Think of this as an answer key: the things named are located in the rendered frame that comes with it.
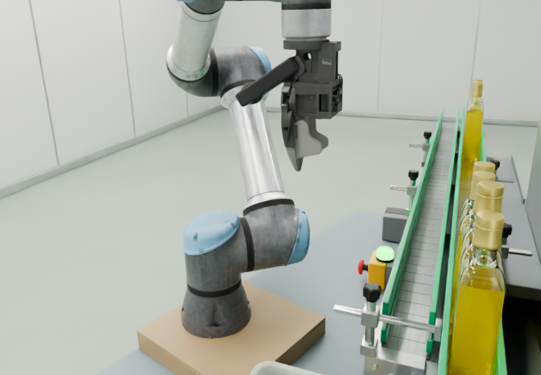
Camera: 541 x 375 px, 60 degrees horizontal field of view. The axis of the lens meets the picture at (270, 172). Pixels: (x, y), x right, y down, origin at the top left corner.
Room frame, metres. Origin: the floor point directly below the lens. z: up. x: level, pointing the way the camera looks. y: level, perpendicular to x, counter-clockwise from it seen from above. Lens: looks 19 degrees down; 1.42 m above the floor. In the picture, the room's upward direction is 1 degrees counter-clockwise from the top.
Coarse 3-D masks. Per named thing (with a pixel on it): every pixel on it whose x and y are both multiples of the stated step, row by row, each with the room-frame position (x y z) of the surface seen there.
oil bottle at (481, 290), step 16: (464, 272) 0.55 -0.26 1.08; (480, 272) 0.54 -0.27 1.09; (496, 272) 0.54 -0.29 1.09; (464, 288) 0.54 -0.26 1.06; (480, 288) 0.54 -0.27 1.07; (496, 288) 0.53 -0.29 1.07; (464, 304) 0.54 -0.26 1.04; (480, 304) 0.54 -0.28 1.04; (496, 304) 0.53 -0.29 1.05; (464, 320) 0.54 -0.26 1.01; (480, 320) 0.54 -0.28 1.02; (496, 320) 0.53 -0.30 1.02; (464, 336) 0.54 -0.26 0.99; (480, 336) 0.53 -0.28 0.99; (496, 336) 0.53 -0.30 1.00; (464, 352) 0.54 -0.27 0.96; (480, 352) 0.53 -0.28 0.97; (448, 368) 0.56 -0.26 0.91; (464, 368) 0.54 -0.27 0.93; (480, 368) 0.53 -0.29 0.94
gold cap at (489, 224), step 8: (480, 216) 0.56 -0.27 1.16; (488, 216) 0.56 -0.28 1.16; (496, 216) 0.55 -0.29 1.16; (480, 224) 0.55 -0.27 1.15; (488, 224) 0.55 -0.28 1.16; (496, 224) 0.55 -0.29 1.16; (480, 232) 0.55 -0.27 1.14; (488, 232) 0.55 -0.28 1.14; (496, 232) 0.55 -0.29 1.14; (480, 240) 0.55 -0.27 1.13; (488, 240) 0.55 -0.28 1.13; (496, 240) 0.55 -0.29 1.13; (480, 248) 0.55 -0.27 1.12; (488, 248) 0.55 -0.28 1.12; (496, 248) 0.55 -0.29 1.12
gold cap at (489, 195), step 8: (480, 184) 0.62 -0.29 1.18; (488, 184) 0.61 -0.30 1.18; (496, 184) 0.61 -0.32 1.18; (480, 192) 0.61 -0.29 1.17; (488, 192) 0.60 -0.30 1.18; (496, 192) 0.60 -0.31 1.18; (480, 200) 0.61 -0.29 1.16; (488, 200) 0.60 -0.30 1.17; (496, 200) 0.60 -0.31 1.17; (480, 208) 0.61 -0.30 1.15; (488, 208) 0.60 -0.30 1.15; (496, 208) 0.60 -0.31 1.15
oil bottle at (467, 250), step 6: (468, 240) 0.63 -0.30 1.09; (462, 246) 0.64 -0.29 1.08; (468, 246) 0.61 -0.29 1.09; (462, 252) 0.62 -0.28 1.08; (468, 252) 0.60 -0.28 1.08; (498, 252) 0.60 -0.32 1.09; (462, 258) 0.61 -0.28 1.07; (498, 258) 0.59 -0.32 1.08; (456, 288) 0.63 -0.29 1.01; (450, 342) 0.63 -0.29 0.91
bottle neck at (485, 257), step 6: (474, 246) 0.56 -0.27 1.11; (474, 252) 0.56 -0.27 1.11; (480, 252) 0.55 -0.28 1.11; (486, 252) 0.55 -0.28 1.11; (492, 252) 0.55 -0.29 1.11; (474, 258) 0.56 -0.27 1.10; (480, 258) 0.55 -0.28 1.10; (486, 258) 0.55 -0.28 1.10; (492, 258) 0.55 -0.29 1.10; (480, 264) 0.55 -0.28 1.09; (486, 264) 0.55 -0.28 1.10; (492, 264) 0.55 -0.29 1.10
